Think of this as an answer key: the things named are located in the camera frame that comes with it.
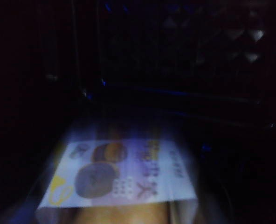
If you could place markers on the clear pastry snack box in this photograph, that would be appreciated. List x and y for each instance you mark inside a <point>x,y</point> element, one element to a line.
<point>128,175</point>

